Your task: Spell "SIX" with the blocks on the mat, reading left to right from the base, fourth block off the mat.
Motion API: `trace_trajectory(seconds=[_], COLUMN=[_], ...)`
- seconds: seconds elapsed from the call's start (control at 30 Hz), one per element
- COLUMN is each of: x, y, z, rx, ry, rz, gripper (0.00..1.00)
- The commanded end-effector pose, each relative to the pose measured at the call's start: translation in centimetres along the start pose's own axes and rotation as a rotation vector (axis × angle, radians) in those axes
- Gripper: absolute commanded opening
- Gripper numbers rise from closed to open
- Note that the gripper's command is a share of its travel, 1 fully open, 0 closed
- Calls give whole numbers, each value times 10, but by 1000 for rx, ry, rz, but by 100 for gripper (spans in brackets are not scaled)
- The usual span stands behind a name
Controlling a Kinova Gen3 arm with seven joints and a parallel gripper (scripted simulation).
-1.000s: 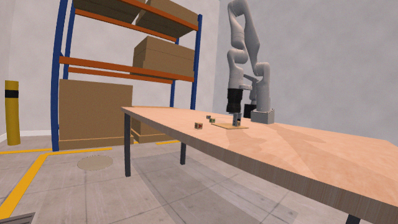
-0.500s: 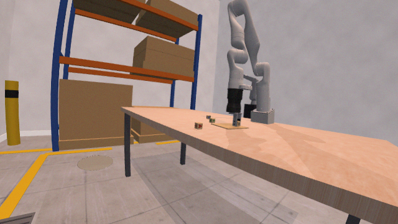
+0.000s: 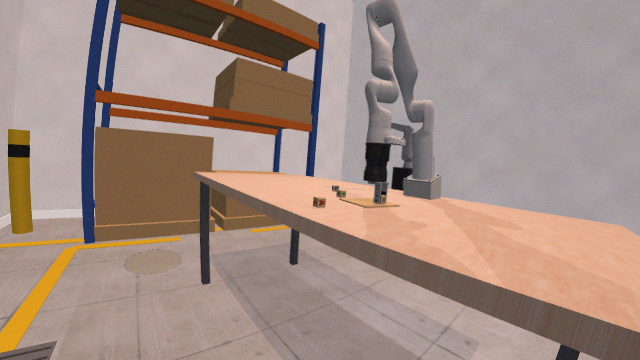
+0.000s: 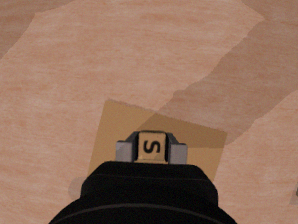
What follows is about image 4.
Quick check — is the tan flat mat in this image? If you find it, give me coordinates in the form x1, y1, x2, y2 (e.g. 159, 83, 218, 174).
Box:
87, 100, 228, 183

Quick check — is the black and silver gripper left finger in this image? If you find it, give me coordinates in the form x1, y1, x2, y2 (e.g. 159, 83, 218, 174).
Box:
115, 131, 140, 162

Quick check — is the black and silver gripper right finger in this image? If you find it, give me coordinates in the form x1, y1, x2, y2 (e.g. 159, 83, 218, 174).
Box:
165, 133, 188, 164

